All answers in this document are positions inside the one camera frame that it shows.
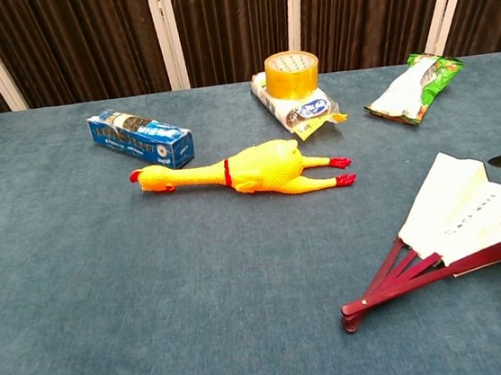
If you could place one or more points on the yellow clear tape roll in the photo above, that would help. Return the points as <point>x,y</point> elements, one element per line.
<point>292,78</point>

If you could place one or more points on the blue felt table cover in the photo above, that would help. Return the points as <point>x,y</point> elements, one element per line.
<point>110,303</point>

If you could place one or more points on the green white snack bag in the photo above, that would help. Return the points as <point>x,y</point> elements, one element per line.
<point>407,92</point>

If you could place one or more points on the paper folding fan red ribs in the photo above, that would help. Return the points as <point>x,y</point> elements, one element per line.
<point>442,202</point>

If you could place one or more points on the white snack packet yellow tab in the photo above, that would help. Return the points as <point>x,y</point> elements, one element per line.
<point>300,111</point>

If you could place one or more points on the dark brown pleated curtain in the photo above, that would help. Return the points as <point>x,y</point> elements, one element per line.
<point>79,35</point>

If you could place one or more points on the blue cookie box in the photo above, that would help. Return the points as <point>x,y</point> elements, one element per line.
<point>136,139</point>

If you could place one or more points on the yellow rubber chicken toy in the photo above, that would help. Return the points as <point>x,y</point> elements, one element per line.
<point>257,170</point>

